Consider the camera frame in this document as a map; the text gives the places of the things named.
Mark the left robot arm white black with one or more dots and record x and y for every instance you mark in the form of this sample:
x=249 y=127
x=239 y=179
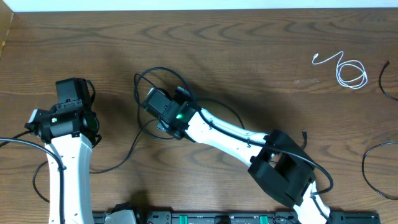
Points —
x=68 y=130

